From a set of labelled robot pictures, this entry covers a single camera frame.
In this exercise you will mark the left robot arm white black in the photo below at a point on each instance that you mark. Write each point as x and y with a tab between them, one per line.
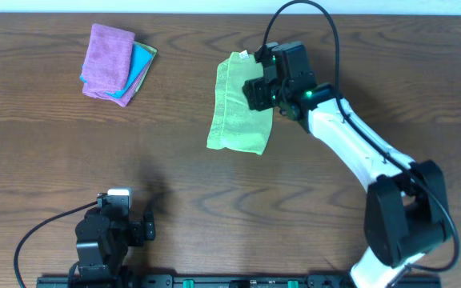
104	237

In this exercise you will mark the blue folded cloth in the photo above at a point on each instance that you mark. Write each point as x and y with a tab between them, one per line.
133	74

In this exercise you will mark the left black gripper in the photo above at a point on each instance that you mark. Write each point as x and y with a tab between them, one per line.
149	230

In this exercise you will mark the purple folded cloth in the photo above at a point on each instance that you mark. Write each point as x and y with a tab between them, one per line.
107	62
127	95

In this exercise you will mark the purple folded cloth at bottom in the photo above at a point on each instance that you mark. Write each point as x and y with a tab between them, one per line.
127	95

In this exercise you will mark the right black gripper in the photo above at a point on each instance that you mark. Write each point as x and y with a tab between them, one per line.
257	94

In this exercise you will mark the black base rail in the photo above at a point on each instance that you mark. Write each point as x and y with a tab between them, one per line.
169	281

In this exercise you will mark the green folded cloth under stack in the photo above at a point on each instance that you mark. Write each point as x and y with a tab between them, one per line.
146	56

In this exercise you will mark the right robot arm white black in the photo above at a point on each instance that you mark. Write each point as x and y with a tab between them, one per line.
407	222

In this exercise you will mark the light green microfiber cloth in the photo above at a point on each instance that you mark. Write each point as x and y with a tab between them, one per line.
235	126

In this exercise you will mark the purple folded cloth on top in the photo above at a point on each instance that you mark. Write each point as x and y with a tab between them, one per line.
107	62

